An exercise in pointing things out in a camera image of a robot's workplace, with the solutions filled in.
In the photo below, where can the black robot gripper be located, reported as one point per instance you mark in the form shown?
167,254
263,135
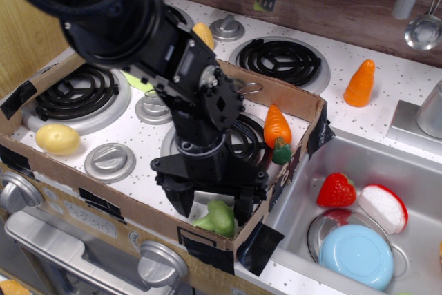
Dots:
215,169

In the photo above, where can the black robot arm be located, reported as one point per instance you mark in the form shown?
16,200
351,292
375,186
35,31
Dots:
144,39

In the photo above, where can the green toy broccoli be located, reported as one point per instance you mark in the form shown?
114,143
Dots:
220,219

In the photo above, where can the small steel pot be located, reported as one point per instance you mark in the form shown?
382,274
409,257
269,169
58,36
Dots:
245,88

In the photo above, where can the brown cardboard fence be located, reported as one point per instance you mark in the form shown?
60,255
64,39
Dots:
138,203

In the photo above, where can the silver oven knob right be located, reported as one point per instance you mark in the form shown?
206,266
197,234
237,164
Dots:
160,266

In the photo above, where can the silver oven knob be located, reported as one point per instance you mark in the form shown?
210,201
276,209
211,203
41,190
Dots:
18,193
160,266

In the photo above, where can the orange toy carrot green stem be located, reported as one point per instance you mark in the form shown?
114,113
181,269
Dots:
277,135

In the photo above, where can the grey stove knob centre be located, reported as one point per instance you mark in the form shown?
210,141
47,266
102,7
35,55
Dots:
150,109

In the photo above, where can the grey stove knob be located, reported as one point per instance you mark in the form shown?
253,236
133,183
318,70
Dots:
150,109
227,29
110,163

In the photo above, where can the grey stove knob front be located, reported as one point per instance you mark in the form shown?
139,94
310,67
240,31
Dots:
110,163

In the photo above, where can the steel bowl in sink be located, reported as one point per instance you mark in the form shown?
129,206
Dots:
324,223

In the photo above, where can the red toy strawberry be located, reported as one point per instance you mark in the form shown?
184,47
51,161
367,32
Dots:
337,191

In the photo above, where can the light green plastic plate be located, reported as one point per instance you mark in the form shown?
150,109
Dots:
135,82

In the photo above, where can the front left black burner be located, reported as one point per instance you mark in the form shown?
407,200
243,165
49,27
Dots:
87,100

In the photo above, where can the light blue plastic plate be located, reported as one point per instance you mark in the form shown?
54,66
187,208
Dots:
359,253

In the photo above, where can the back right black burner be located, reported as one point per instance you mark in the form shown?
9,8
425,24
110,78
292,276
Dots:
290,60

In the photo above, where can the yellow toy corn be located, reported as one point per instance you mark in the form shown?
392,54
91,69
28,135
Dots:
205,34

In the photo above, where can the grey stove knob back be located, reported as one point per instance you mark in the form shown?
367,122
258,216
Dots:
227,29

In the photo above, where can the yellow toy potato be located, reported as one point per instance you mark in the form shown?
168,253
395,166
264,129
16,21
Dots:
58,139

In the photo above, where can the red white toy radish slice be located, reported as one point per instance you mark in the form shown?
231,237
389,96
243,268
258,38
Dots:
385,207

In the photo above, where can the orange toy carrot cone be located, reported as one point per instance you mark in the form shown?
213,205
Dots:
359,89

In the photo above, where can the back left black burner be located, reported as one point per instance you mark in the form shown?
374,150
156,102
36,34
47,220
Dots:
181,16

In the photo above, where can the silver oven knob left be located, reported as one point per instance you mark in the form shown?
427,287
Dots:
18,193

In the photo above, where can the steel toy sink basin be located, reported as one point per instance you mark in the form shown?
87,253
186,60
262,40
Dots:
416,181

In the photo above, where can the hanging steel ladle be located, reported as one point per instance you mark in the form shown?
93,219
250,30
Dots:
424,32

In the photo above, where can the silver oven door handle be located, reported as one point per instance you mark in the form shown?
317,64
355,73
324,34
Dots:
67,252

